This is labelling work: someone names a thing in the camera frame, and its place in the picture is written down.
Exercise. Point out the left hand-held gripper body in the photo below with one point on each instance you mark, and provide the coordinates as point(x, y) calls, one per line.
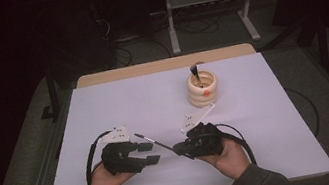
point(119, 159)

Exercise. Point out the thin black pen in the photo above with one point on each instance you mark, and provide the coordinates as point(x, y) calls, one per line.
point(157, 142)

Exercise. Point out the white metal table frame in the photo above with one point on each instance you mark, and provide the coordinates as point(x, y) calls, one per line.
point(170, 20)

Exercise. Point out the person's right hand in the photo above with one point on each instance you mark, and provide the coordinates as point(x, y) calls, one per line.
point(231, 162)

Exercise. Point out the person's left hand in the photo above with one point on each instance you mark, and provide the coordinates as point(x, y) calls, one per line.
point(106, 183)

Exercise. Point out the cream ribbed pen holder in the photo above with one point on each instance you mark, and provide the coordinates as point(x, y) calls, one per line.
point(204, 99)

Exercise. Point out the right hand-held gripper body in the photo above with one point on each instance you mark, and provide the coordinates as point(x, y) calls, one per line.
point(206, 139)

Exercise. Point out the thick black pen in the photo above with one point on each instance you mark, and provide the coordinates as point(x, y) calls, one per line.
point(195, 72)

